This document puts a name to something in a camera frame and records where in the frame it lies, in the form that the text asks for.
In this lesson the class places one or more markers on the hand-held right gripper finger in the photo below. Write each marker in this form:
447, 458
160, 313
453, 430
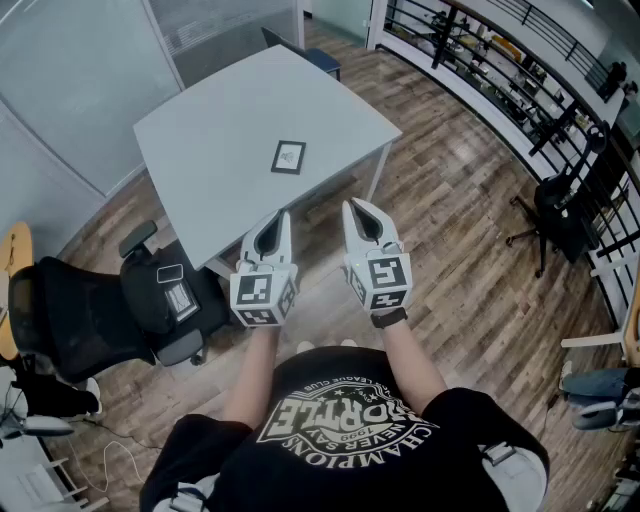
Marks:
351, 235
385, 227

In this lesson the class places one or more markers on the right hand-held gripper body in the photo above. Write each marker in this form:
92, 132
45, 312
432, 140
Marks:
385, 280

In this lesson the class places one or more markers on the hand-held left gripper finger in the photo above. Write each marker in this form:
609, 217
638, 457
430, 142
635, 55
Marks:
285, 240
250, 245

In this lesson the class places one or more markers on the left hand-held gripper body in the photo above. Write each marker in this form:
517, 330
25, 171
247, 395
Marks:
262, 295

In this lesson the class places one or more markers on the black-framed grey panel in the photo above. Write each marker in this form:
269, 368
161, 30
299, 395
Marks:
288, 157

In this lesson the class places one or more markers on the person's right forearm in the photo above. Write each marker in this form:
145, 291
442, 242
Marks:
410, 365

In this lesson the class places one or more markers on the person's left forearm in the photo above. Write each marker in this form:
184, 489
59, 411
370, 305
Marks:
252, 370

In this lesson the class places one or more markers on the grey square table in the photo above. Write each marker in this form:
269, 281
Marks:
240, 125

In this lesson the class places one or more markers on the black wristwatch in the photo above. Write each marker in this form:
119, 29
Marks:
389, 318

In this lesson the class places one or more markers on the person's white shoe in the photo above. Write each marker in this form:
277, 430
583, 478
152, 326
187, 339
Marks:
305, 346
348, 343

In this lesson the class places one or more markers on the black framed tablet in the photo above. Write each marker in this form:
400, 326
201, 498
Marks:
181, 301

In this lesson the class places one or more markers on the black smartphone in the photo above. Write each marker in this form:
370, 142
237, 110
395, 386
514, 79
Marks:
170, 273

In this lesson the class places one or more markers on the black bag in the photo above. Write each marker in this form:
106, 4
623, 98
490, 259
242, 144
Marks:
145, 295

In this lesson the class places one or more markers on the black swivel chair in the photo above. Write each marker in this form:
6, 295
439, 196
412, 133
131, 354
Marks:
560, 210

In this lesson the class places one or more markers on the dark blue chair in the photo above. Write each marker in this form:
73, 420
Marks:
322, 59

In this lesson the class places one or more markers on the black mesh office chair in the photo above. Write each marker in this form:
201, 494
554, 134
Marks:
75, 315

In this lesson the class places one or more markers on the black printed t-shirt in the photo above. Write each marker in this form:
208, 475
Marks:
350, 475

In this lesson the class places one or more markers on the black metal railing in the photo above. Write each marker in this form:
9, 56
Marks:
575, 115

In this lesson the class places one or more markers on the white side table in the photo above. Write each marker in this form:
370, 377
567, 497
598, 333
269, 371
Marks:
600, 341

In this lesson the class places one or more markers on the round wooden table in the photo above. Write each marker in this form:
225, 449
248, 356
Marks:
15, 250

